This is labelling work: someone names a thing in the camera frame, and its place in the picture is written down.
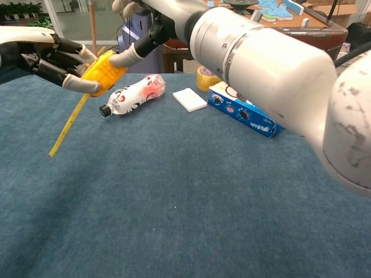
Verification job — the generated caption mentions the blue table carpet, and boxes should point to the blue table carpet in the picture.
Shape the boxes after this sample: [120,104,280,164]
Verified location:
[0,72,371,278]

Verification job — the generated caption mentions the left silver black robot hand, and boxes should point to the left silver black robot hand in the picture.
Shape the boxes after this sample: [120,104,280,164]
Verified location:
[0,25,101,94]

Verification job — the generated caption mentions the yellow packing tape roll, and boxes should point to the yellow packing tape roll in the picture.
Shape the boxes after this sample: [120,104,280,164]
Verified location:
[196,65,223,93]

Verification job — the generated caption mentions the green potted plants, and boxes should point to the green potted plants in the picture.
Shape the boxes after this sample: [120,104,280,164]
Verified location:
[0,2,54,30]

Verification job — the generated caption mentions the clear plastic bottle red label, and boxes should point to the clear plastic bottle red label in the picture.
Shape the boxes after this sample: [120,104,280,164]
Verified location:
[99,74,167,118]

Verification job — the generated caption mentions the white rectangular switch plate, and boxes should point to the white rectangular switch plate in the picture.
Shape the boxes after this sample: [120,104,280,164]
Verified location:
[172,87,208,113]

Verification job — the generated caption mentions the yellow tape measure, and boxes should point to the yellow tape measure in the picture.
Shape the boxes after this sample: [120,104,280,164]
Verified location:
[48,46,128,158]

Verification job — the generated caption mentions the blue foam pieces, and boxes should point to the blue foam pieces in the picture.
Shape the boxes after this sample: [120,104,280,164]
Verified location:
[257,0,305,23]

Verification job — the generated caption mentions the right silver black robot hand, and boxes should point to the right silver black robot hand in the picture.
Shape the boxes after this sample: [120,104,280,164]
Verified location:
[110,0,209,68]

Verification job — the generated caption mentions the blue cookie box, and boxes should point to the blue cookie box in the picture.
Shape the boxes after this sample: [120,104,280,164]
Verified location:
[207,81,285,139]

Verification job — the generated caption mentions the wooden pole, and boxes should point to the wooden pole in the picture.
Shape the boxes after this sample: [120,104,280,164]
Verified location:
[88,0,98,56]

